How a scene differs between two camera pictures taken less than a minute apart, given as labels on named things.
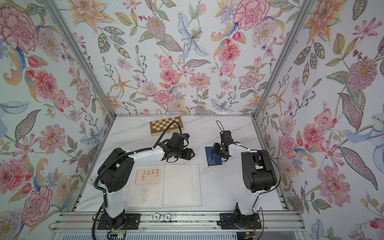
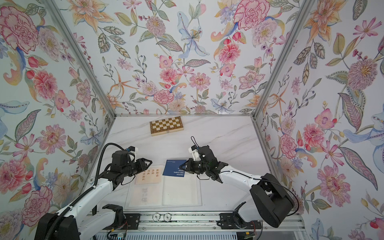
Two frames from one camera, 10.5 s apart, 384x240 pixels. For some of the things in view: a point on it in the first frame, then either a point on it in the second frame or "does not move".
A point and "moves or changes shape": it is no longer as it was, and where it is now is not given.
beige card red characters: [146, 195] does not move
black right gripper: [215, 149] to [191, 163]
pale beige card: [148, 175] does not move
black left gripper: [188, 153] to [142, 165]
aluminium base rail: [86, 223] does not move
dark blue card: [212, 159] moves or changes shape
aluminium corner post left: [82, 57] does not move
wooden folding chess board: [160, 126] does not move
